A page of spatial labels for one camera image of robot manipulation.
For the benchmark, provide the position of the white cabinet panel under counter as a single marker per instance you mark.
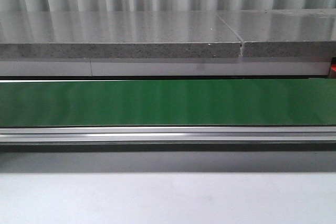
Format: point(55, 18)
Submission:
point(161, 67)

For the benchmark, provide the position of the red plastic bin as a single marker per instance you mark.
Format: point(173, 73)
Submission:
point(332, 72)

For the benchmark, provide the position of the aluminium conveyor side rail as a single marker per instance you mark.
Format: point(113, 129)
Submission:
point(168, 138)

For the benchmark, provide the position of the grey speckled stone counter slab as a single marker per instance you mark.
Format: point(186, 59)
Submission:
point(98, 35)

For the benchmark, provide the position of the green conveyor belt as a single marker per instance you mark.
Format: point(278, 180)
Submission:
point(169, 102)

